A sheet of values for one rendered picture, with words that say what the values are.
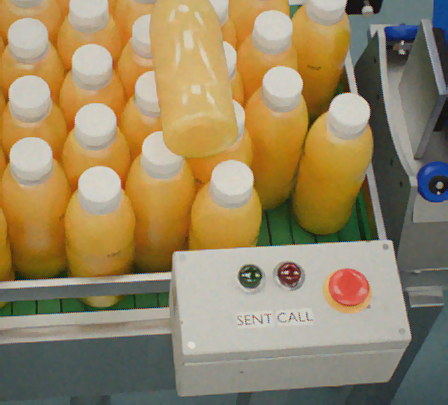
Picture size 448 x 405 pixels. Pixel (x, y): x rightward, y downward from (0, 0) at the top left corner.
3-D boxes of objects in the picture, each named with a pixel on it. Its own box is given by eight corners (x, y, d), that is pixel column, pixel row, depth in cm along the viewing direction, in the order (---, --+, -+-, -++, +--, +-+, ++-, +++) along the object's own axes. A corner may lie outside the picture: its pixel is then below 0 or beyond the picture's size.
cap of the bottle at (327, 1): (309, -11, 126) (311, -22, 125) (345, -5, 126) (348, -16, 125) (305, 18, 124) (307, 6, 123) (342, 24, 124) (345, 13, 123)
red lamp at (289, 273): (302, 286, 106) (304, 280, 105) (277, 288, 105) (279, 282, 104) (299, 264, 107) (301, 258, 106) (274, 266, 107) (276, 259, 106)
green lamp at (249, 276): (263, 289, 105) (264, 283, 104) (238, 290, 105) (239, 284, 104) (260, 266, 106) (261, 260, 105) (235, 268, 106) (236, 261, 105)
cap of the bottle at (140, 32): (178, 40, 121) (179, 29, 120) (151, 61, 120) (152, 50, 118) (151, 18, 123) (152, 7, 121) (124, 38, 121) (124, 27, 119)
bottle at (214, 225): (196, 310, 126) (208, 225, 110) (175, 253, 129) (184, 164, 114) (258, 292, 127) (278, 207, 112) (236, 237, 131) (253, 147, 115)
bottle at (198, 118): (237, 113, 107) (210, -40, 116) (159, 124, 106) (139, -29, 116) (241, 155, 113) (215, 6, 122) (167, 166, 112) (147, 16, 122)
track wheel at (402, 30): (427, 40, 138) (426, 22, 137) (388, 41, 137) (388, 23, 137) (415, 40, 142) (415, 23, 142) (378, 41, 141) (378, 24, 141)
